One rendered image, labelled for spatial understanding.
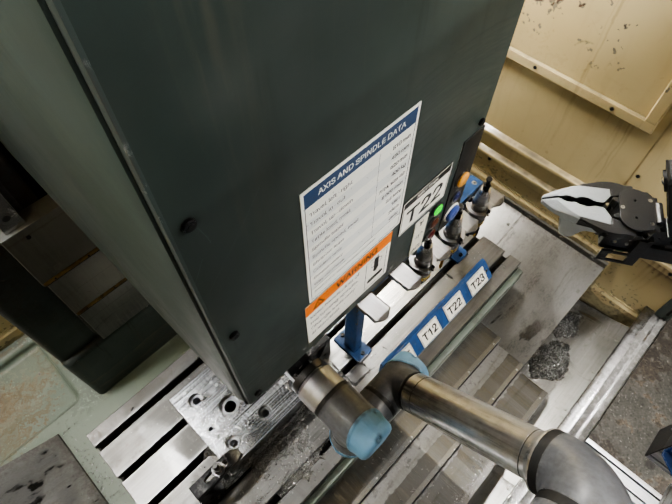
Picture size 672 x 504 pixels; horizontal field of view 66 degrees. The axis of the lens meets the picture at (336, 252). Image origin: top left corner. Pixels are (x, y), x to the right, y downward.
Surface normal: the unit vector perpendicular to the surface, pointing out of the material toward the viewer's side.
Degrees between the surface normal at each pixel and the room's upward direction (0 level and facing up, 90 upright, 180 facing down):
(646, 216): 1
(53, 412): 0
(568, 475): 49
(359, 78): 90
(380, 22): 90
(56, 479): 24
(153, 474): 0
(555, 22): 90
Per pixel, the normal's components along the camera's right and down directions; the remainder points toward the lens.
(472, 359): 0.09, -0.60
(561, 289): -0.28, -0.24
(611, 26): -0.70, 0.61
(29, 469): 0.29, -0.73
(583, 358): -0.21, -0.68
